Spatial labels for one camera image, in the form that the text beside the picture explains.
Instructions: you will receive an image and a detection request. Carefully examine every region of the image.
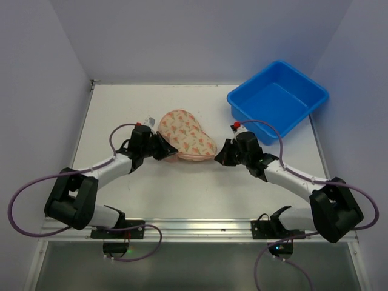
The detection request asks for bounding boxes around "floral peach laundry bag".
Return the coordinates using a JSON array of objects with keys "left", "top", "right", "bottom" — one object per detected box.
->
[{"left": 158, "top": 109, "right": 217, "bottom": 162}]

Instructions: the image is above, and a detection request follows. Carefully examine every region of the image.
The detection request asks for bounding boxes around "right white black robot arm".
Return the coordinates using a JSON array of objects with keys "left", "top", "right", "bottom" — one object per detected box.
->
[{"left": 215, "top": 132, "right": 364, "bottom": 243}]

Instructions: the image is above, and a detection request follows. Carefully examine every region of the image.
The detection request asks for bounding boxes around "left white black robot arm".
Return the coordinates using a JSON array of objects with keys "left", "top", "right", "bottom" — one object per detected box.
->
[{"left": 44, "top": 125, "right": 178, "bottom": 230}]

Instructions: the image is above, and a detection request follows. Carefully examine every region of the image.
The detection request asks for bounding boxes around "blue plastic bin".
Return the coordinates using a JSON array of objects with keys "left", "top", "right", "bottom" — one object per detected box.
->
[{"left": 227, "top": 60, "right": 329, "bottom": 146}]

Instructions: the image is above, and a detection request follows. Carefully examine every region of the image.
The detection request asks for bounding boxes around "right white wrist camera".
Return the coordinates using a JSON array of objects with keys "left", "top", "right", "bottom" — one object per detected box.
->
[{"left": 230, "top": 121, "right": 247, "bottom": 138}]

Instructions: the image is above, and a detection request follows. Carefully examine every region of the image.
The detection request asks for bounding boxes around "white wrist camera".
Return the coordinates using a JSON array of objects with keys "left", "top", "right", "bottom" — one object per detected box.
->
[
  {"left": 144, "top": 116, "right": 156, "bottom": 128},
  {"left": 230, "top": 121, "right": 247, "bottom": 138}
]

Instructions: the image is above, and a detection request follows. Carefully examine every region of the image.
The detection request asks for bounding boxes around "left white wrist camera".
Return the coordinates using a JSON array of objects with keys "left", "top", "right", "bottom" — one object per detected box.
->
[{"left": 144, "top": 116, "right": 156, "bottom": 128}]

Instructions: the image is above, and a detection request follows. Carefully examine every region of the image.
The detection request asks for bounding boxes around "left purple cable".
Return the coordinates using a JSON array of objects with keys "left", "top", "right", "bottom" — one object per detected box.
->
[{"left": 7, "top": 121, "right": 143, "bottom": 237}]

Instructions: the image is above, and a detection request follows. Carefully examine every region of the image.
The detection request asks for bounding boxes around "purple cable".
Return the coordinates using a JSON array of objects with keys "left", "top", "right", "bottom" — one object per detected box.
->
[
  {"left": 231, "top": 119, "right": 380, "bottom": 234},
  {"left": 7, "top": 121, "right": 143, "bottom": 237}
]

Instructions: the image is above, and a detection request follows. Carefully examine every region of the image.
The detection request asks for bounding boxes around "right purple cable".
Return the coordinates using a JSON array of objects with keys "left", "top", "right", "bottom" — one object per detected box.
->
[{"left": 231, "top": 119, "right": 380, "bottom": 234}]

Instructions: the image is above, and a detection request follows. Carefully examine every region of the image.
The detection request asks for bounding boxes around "aluminium mounting rail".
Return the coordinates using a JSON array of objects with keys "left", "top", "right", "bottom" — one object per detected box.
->
[{"left": 41, "top": 218, "right": 358, "bottom": 243}]

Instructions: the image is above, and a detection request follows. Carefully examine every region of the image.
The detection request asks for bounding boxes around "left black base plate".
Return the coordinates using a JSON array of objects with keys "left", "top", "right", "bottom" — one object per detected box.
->
[{"left": 90, "top": 214, "right": 146, "bottom": 239}]

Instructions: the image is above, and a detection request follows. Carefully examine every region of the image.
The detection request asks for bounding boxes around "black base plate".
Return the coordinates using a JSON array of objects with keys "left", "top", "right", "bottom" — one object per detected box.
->
[
  {"left": 250, "top": 206, "right": 305, "bottom": 239},
  {"left": 90, "top": 214, "right": 146, "bottom": 239}
]

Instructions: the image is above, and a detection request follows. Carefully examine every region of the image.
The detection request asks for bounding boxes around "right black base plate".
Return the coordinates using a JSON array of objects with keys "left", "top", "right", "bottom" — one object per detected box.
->
[{"left": 250, "top": 206, "right": 305, "bottom": 239}]

